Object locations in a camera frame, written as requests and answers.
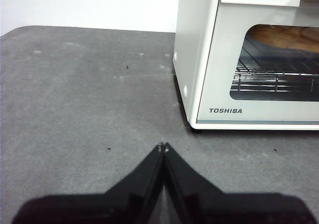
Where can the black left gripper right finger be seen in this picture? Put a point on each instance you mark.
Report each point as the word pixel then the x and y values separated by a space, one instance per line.
pixel 224 209

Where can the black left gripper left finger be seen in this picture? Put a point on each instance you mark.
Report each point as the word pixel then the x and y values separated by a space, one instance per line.
pixel 99 209

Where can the yellow corn cob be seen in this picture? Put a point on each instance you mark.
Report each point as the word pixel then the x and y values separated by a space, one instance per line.
pixel 286 38

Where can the black oven foot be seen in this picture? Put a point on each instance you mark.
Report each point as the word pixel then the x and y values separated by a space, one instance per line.
pixel 197 130

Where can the cream Toshiba toaster oven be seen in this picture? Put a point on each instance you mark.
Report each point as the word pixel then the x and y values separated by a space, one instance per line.
pixel 194 47

